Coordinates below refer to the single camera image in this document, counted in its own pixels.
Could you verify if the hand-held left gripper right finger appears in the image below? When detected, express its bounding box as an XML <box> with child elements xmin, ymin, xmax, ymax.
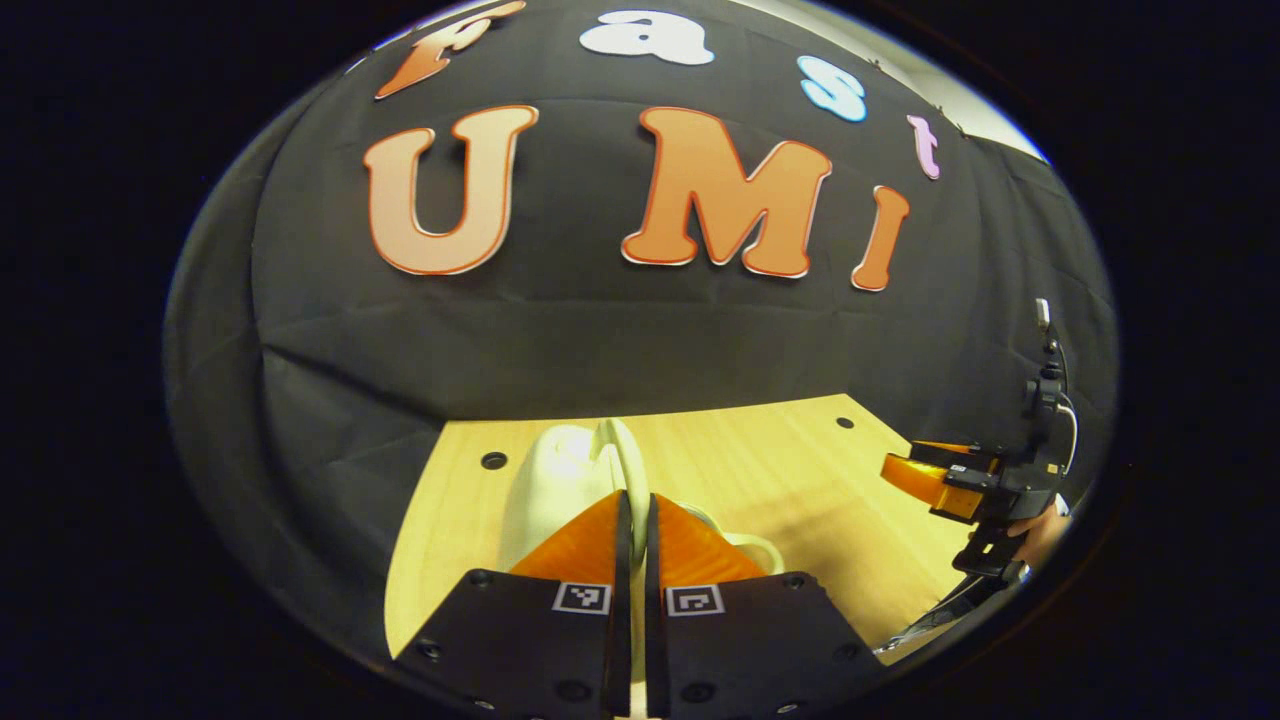
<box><xmin>645</xmin><ymin>493</ymin><xmax>886</xmax><ymax>719</ymax></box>

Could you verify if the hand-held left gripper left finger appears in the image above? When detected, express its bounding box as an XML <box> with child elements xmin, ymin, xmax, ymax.
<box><xmin>395</xmin><ymin>490</ymin><xmax>633</xmax><ymax>719</ymax></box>

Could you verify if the pale yellow small suitcase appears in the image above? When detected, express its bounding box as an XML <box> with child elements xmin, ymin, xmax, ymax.
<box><xmin>500</xmin><ymin>418</ymin><xmax>788</xmax><ymax>603</ymax></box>

